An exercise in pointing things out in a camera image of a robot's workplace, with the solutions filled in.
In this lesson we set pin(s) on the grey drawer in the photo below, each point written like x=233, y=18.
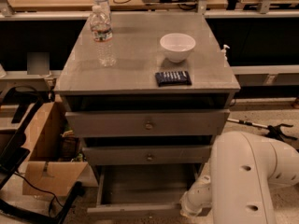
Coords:
x=132, y=191
x=146, y=155
x=137, y=123

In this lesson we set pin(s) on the dark blue snack packet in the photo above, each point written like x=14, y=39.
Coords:
x=170, y=78

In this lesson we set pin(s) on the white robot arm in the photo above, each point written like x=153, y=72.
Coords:
x=242, y=168

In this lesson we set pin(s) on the grey top drawer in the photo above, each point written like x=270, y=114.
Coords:
x=137, y=123

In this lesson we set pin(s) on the grey bottom drawer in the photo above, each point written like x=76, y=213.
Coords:
x=132, y=191

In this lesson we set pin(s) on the grey middle drawer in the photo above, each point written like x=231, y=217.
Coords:
x=146, y=155

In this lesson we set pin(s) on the brown cardboard box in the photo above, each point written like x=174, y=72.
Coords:
x=45, y=167

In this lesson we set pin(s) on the black chair frame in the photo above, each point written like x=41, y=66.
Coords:
x=13, y=154

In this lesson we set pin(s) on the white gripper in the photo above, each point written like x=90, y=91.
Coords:
x=189, y=201

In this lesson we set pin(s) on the black stand with pole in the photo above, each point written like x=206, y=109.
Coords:
x=273, y=131

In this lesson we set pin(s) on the white pump bottle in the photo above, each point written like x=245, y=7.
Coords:
x=224, y=51

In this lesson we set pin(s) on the white bowl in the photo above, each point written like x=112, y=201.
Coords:
x=177, y=47

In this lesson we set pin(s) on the front clear water bottle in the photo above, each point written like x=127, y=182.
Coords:
x=101, y=28

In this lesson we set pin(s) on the grey drawer cabinet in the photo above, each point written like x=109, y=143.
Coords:
x=130, y=84

